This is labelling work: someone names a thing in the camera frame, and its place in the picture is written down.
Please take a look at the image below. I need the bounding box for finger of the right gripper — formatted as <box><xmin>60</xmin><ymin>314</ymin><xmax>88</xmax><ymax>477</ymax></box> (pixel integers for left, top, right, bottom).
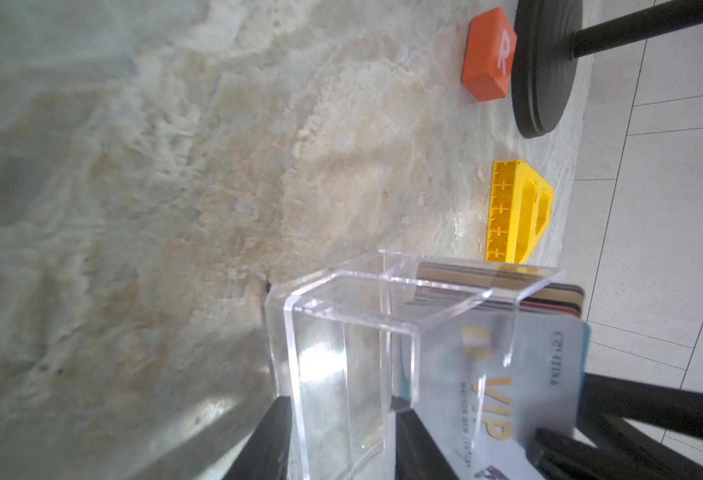
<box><xmin>579</xmin><ymin>374</ymin><xmax>703</xmax><ymax>440</ymax></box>
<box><xmin>525</xmin><ymin>429</ymin><xmax>703</xmax><ymax>480</ymax></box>

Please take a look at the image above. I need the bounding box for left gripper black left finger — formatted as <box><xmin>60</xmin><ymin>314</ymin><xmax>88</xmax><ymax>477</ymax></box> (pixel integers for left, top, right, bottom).
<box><xmin>223</xmin><ymin>396</ymin><xmax>292</xmax><ymax>480</ymax></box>

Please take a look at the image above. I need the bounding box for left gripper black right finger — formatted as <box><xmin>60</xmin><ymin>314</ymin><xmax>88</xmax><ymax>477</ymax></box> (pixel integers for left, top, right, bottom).
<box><xmin>395</xmin><ymin>410</ymin><xmax>457</xmax><ymax>480</ymax></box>

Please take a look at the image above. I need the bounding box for clear acrylic card box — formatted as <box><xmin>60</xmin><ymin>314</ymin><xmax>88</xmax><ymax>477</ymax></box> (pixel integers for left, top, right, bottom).
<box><xmin>265</xmin><ymin>250</ymin><xmax>563</xmax><ymax>479</ymax></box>

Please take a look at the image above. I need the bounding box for silver VIP card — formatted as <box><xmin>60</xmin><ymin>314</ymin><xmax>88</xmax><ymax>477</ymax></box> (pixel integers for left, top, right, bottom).
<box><xmin>415</xmin><ymin>310</ymin><xmax>591</xmax><ymax>479</ymax></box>

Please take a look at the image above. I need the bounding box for card stack in box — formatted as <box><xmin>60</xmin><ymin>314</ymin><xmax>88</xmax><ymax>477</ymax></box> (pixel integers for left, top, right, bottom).
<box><xmin>417</xmin><ymin>262</ymin><xmax>585</xmax><ymax>319</ymax></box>

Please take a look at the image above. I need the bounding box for yellow triangular plastic piece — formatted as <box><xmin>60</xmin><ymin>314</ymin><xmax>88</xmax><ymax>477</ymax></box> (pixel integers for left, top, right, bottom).
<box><xmin>485</xmin><ymin>160</ymin><xmax>555</xmax><ymax>264</ymax></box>

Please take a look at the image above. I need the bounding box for small red cube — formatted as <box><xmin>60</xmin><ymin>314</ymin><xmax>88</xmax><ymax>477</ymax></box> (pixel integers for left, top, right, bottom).
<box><xmin>461</xmin><ymin>8</ymin><xmax>517</xmax><ymax>102</ymax></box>

